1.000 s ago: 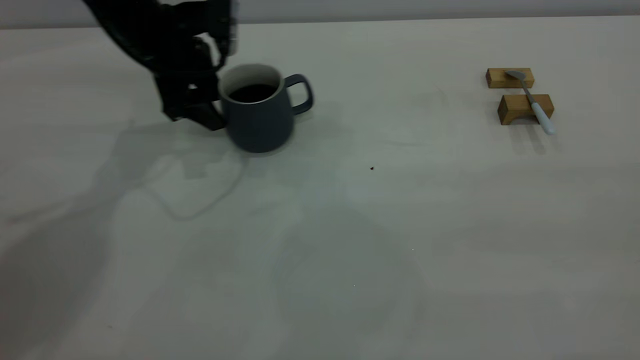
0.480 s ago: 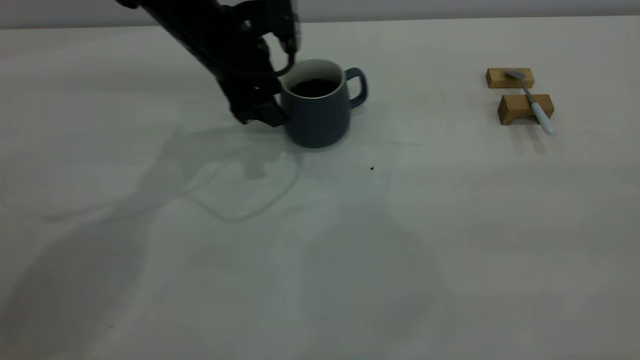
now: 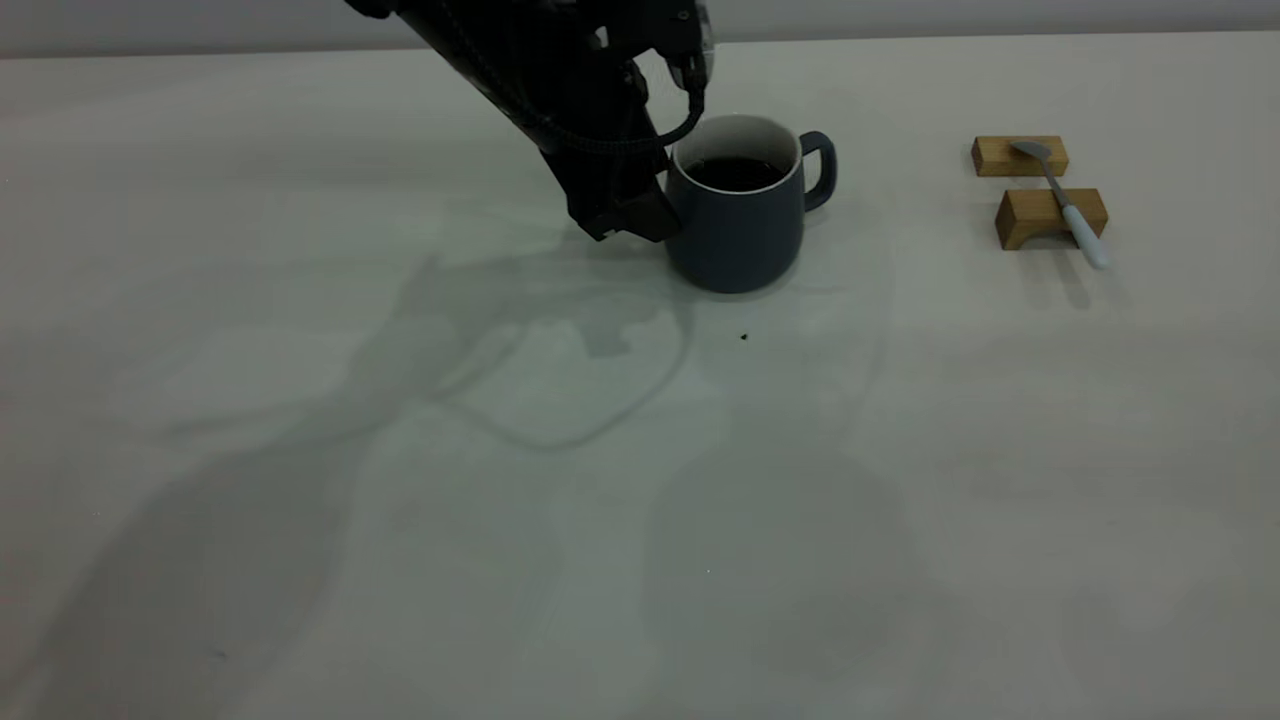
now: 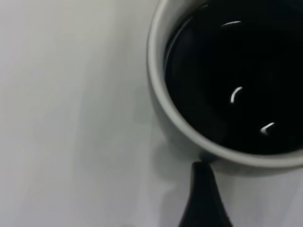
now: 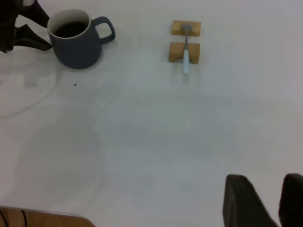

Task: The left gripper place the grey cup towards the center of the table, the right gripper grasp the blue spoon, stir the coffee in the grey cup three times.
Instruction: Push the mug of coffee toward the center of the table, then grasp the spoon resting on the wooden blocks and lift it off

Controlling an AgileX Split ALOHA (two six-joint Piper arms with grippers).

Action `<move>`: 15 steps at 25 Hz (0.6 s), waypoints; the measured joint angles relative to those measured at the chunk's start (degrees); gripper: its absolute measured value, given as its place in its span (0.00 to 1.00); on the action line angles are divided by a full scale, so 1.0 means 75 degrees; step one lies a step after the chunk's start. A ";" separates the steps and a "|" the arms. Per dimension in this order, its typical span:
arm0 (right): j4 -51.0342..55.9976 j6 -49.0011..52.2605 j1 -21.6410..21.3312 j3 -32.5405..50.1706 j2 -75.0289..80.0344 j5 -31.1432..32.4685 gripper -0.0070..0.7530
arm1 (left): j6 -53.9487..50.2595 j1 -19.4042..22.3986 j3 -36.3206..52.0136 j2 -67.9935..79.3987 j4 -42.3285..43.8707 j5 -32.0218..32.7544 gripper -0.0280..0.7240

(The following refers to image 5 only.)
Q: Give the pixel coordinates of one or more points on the black coffee liquid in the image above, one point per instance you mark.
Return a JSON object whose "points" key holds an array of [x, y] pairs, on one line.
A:
{"points": [[69, 28]]}

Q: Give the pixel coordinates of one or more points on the dark grey ceramic mug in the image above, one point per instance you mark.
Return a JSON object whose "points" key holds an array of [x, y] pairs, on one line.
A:
{"points": [[75, 52]]}

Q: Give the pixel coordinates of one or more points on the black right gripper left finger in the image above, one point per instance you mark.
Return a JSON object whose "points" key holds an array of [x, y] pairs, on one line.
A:
{"points": [[241, 203]]}

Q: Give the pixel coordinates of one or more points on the arched wooden block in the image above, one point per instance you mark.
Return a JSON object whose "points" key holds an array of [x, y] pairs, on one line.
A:
{"points": [[176, 50]]}

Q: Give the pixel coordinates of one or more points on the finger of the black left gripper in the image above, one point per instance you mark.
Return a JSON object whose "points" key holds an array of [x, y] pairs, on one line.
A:
{"points": [[36, 13], [27, 37]]}

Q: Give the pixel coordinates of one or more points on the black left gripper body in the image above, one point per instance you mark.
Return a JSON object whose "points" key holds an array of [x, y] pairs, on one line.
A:
{"points": [[7, 26]]}

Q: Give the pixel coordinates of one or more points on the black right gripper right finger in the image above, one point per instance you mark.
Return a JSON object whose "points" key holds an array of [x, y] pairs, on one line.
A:
{"points": [[293, 201]]}

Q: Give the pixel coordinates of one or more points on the flat rectangular wooden block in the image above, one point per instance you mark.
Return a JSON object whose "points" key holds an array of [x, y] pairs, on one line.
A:
{"points": [[177, 28]]}

